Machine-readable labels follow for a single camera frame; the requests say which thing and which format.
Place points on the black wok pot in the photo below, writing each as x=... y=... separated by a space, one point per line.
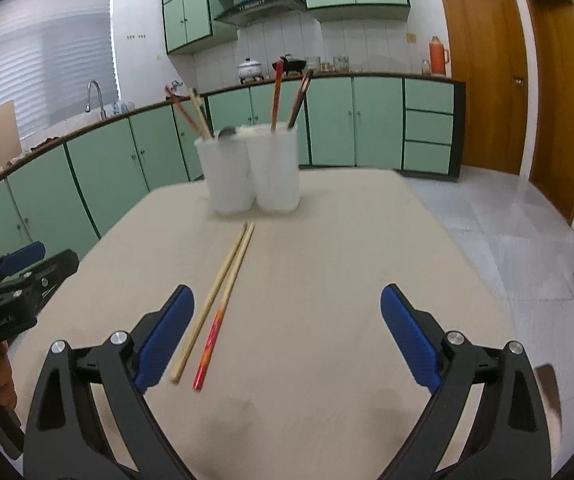
x=290 y=65

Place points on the wooden red-orange chopstick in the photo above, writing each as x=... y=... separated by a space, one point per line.
x=219 y=316

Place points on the red lacquered chopstick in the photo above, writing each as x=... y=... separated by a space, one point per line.
x=279 y=70

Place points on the orange thermos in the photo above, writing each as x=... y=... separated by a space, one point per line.
x=439 y=57

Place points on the wooden door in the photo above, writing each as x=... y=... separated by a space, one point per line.
x=488 y=53
x=552 y=170

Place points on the white double utensil holder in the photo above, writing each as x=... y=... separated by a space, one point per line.
x=259 y=170

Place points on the metal spoon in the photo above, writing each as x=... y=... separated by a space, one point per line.
x=226 y=133

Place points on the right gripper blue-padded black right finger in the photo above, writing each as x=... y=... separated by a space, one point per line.
x=509 y=437

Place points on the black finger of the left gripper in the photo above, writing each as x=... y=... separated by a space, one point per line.
x=47 y=276

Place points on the plain bamboo chopstick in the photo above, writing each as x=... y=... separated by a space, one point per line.
x=195 y=328

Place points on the dark brown chopstick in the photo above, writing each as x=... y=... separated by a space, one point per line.
x=299 y=100

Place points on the white cooking pot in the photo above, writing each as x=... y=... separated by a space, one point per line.
x=249 y=70

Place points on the glass jar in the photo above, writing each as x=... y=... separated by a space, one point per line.
x=425 y=67

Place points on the window blind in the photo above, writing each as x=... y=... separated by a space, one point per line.
x=56 y=58

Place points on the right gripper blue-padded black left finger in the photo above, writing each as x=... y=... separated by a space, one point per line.
x=65 y=438

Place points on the black range hood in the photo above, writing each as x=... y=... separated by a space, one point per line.
x=248 y=12

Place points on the wooden red dotted chopstick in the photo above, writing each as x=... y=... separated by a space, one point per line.
x=177 y=103

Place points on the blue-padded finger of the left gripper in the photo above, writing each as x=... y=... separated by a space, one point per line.
x=26 y=256

